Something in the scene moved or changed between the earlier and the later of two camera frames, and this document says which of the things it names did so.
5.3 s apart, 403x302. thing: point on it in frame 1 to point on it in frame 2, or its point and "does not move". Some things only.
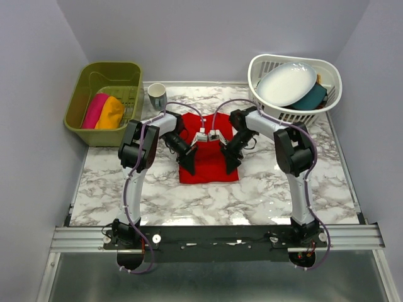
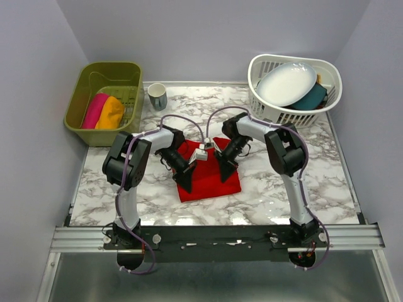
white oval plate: x=284 y=83 does not move
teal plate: x=313 y=100 does not move
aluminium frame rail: x=339 y=238 does not move
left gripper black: x=186 y=159 to x=183 y=177
